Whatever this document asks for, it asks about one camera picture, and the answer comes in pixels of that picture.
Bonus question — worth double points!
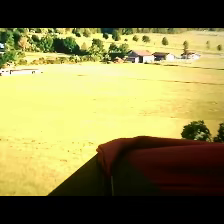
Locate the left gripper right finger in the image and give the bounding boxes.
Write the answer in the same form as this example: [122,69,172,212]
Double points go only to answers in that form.
[110,156,158,197]

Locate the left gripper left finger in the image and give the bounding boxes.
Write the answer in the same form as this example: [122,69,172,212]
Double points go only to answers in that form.
[47,153,112,197]

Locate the red garment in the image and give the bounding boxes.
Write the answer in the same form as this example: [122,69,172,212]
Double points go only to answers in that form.
[96,135,224,197]

